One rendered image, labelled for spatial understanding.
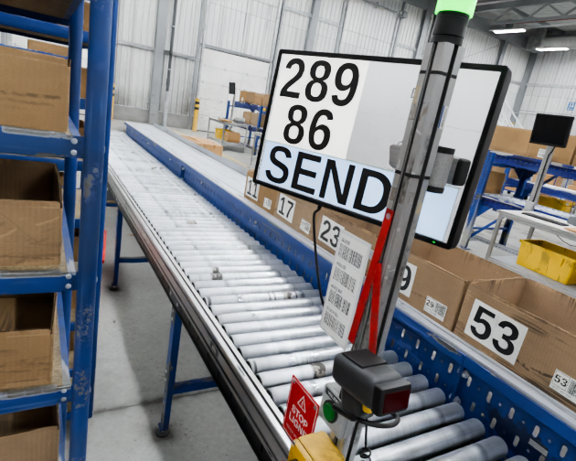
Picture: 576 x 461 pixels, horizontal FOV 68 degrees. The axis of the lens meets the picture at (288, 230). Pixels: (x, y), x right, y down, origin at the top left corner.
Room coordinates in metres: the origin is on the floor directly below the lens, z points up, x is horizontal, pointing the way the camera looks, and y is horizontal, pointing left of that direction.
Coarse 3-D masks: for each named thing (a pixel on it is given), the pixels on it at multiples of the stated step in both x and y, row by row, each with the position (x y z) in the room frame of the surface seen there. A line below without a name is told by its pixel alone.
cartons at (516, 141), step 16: (240, 96) 14.24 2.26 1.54; (256, 96) 13.25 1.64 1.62; (496, 128) 6.35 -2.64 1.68; (512, 128) 6.16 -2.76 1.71; (496, 144) 6.29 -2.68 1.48; (512, 144) 6.10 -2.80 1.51; (528, 144) 5.91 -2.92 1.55; (560, 160) 5.49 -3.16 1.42; (496, 176) 6.12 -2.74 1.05; (496, 192) 6.17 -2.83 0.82
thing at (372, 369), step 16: (352, 352) 0.60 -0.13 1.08; (368, 352) 0.61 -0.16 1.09; (336, 368) 0.59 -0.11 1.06; (352, 368) 0.56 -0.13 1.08; (368, 368) 0.56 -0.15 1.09; (384, 368) 0.56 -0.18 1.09; (352, 384) 0.55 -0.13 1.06; (368, 384) 0.53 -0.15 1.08; (384, 384) 0.53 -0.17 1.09; (400, 384) 0.53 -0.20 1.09; (352, 400) 0.57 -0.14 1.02; (368, 400) 0.52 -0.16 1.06; (384, 400) 0.51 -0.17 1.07; (400, 400) 0.52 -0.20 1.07; (352, 416) 0.56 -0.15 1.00; (368, 416) 0.57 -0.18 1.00
